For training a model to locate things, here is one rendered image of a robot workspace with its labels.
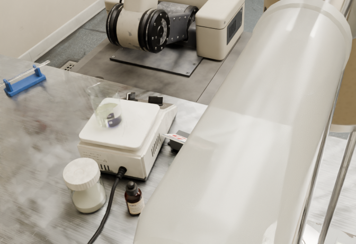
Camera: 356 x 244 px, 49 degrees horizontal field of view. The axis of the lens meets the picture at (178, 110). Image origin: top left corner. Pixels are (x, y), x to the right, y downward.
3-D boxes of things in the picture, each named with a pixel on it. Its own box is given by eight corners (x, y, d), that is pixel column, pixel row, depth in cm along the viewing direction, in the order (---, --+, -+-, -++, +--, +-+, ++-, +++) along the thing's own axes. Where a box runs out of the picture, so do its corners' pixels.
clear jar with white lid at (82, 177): (113, 203, 68) (104, 173, 63) (81, 220, 66) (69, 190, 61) (99, 181, 72) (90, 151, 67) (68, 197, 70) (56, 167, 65)
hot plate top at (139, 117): (105, 99, 78) (104, 96, 78) (161, 108, 75) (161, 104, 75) (77, 141, 70) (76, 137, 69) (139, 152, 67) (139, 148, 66)
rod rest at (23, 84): (39, 73, 102) (35, 62, 99) (46, 78, 100) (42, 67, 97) (4, 92, 97) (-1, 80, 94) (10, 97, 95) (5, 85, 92)
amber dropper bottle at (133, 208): (124, 207, 68) (117, 181, 63) (139, 198, 69) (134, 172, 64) (132, 219, 66) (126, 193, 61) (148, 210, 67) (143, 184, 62)
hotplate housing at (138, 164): (124, 106, 89) (118, 77, 84) (178, 114, 86) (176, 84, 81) (78, 180, 73) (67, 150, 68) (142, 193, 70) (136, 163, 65)
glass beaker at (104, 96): (128, 113, 74) (121, 78, 69) (122, 132, 70) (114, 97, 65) (97, 112, 75) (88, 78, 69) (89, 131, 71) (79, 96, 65)
